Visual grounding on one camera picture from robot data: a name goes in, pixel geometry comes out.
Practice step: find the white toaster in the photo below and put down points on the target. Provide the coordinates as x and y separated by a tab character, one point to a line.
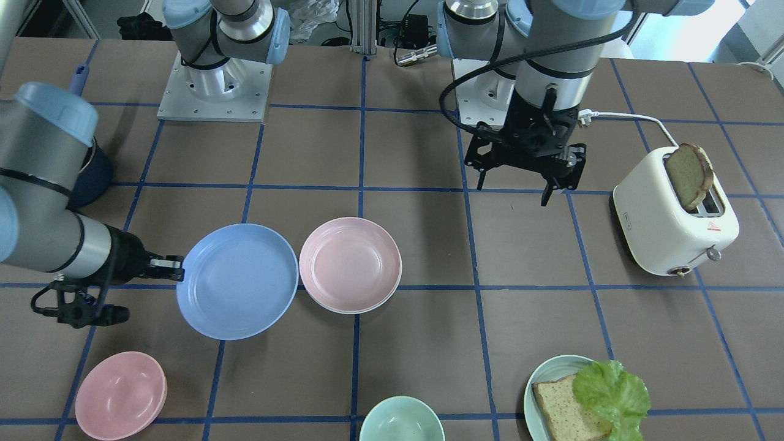
662	237

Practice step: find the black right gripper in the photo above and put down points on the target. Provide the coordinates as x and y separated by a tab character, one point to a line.
124	253

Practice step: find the mint green bowl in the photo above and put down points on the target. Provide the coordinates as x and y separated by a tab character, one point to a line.
401	418

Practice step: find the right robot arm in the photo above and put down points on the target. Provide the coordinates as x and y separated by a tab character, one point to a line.
49	184

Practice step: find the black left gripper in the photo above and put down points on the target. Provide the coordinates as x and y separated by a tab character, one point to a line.
485	150

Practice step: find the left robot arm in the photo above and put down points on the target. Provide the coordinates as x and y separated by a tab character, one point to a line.
550	48

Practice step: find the light green plate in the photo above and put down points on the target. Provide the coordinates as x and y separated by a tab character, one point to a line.
552	369

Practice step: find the white plate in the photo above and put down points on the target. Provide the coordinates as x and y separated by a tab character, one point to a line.
349	292

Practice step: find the blue plate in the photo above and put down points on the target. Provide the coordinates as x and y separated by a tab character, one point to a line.
239	280

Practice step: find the pink bowl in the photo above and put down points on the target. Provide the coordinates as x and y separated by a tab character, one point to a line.
121	396

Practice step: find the green lettuce leaf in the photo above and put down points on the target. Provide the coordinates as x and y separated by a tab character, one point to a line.
615	395

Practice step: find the dark blue pot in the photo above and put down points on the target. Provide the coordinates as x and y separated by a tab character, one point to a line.
97	172

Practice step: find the toast slice in toaster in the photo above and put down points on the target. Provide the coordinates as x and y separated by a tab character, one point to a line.
691	174

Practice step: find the pink plate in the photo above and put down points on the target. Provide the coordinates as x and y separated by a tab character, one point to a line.
351	244

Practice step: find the bread slice on plate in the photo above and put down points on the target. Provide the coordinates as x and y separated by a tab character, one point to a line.
565	417

